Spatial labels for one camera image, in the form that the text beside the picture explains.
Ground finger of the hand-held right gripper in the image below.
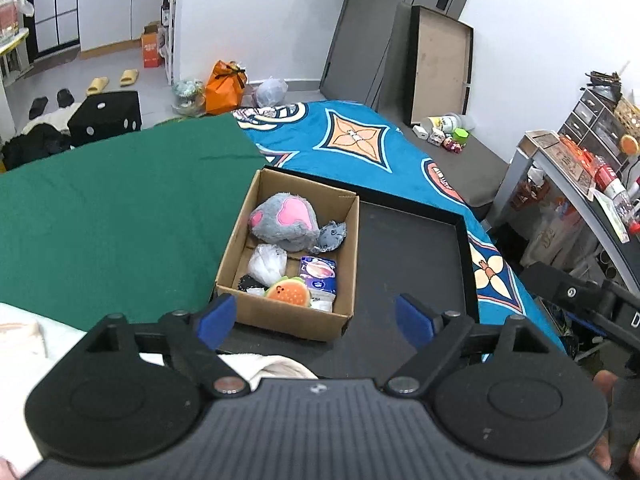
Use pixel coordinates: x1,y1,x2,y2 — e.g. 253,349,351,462
520,264,618,318

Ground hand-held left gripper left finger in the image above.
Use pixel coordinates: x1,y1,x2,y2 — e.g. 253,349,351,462
81,294,250,396

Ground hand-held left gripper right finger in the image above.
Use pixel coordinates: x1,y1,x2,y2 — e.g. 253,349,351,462
385,294,565,396

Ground black tray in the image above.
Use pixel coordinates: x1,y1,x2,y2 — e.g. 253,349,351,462
220,165,481,381

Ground burger squishy toy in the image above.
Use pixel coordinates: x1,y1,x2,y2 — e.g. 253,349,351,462
265,276,310,307

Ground brown cardboard box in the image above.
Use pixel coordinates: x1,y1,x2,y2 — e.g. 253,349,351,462
215,168,361,343

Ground purple tissue packet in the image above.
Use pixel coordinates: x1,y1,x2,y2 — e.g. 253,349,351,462
298,256,337,293

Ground small grey plush toy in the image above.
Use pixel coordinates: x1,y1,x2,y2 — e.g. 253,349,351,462
307,220,347,255

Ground large grey plush toy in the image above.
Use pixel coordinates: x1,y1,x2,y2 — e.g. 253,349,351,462
249,192,321,252

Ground person's right hand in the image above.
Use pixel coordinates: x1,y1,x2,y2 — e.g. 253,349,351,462
592,370,640,476

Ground printed white plastic bag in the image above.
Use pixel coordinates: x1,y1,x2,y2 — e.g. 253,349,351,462
520,200,586,268

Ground beige towel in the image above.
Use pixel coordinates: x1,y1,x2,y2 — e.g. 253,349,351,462
217,354,318,393

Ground grey side desk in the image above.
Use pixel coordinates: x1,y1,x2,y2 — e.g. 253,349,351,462
492,130,640,311

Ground red bottle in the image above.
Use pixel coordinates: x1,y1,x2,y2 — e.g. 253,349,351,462
595,157,626,196

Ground green cloth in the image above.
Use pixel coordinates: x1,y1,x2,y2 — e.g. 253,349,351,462
0,112,268,333

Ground grey low platform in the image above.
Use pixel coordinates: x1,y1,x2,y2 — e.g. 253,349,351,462
400,120,511,206

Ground blue patterned blanket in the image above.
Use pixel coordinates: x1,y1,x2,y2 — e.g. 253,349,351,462
232,100,568,356

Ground grey drawer unit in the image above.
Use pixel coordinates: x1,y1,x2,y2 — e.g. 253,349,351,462
557,87,633,158

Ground wicker basket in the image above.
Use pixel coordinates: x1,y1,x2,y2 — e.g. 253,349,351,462
612,97,640,136

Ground white jar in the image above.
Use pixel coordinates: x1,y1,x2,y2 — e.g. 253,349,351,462
421,114,476,133

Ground white bedsheet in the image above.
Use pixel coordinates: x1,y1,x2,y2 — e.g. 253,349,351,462
0,302,166,476

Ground orange gift bag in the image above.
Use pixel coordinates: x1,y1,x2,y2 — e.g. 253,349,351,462
205,60,248,116

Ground black dice stool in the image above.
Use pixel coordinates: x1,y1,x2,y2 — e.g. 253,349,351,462
67,91,143,142

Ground tied white plastic bag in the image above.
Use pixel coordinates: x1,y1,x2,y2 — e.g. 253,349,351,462
255,76,289,107

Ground black and white clothing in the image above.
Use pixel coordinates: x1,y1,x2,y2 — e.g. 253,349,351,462
0,102,83,171

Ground black framed wooden board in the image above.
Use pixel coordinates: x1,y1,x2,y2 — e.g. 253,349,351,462
402,5,474,126

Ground orange carton box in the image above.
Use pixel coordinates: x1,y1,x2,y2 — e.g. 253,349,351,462
140,22,166,68

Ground dark grey door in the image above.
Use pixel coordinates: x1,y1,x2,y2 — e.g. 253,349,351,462
320,0,483,111

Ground white cabinet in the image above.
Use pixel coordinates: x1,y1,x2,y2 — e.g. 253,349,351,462
75,0,181,58

